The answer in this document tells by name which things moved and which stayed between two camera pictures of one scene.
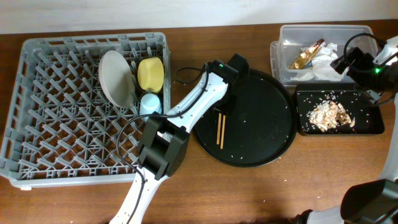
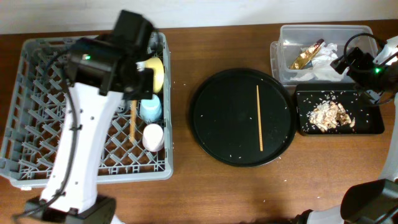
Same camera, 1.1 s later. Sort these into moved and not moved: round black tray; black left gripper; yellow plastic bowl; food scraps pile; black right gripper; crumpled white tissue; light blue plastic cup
Moved: black left gripper
Not moved: light blue plastic cup; food scraps pile; yellow plastic bowl; crumpled white tissue; black right gripper; round black tray
